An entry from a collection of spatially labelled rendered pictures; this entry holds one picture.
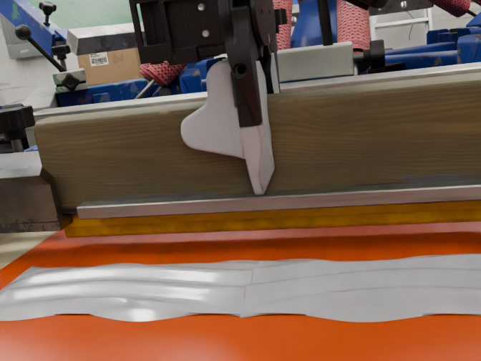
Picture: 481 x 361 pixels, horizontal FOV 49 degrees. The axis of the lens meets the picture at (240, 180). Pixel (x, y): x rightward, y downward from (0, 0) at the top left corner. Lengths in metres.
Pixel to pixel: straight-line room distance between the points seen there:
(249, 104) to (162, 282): 0.12
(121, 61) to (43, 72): 1.09
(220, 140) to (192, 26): 0.07
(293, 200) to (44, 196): 0.19
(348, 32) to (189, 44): 0.50
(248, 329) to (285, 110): 0.15
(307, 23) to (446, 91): 0.81
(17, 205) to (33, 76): 4.98
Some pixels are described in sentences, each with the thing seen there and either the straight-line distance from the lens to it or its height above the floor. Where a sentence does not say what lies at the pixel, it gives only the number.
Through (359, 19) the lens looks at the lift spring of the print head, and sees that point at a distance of 0.85.
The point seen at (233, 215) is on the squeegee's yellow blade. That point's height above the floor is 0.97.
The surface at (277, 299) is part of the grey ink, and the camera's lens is 0.30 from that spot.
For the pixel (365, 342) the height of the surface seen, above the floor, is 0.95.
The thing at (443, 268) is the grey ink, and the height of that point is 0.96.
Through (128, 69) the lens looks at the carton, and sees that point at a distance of 4.47.
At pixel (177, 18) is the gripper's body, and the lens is 0.35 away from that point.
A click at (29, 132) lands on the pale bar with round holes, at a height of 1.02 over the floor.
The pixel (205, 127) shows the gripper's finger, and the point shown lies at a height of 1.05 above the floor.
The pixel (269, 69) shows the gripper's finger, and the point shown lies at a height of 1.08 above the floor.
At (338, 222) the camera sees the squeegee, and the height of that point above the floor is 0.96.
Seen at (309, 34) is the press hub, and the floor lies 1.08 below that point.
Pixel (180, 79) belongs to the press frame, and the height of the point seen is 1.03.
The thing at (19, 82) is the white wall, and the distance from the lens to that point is 5.51.
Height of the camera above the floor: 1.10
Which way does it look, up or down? 16 degrees down
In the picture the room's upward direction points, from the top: 8 degrees counter-clockwise
